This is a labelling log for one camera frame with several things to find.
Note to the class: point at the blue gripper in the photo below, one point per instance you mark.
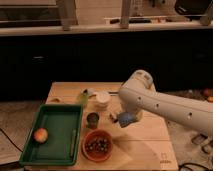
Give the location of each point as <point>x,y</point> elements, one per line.
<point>126,119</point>

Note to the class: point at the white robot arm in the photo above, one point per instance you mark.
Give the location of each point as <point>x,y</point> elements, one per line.
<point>137,93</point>

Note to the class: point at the white paper cup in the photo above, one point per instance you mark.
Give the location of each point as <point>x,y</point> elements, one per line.
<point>102,99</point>

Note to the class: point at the small metal cup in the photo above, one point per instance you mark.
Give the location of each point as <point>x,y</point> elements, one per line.
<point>92,120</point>

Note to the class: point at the wooden table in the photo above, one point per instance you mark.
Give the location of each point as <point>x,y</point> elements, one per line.
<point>143,146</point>

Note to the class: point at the orange bowl of beads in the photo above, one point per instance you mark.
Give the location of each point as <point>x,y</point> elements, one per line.
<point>97,145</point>

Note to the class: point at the green plastic bottle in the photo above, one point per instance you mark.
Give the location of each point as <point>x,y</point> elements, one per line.
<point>83,97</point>

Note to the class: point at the green pen in tray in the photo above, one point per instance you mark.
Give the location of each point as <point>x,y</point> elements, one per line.
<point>73,138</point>

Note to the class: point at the green plastic tray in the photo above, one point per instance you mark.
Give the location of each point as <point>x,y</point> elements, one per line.
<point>59,120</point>

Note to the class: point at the red yellow apple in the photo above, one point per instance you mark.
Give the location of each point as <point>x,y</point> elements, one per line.
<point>40,135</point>

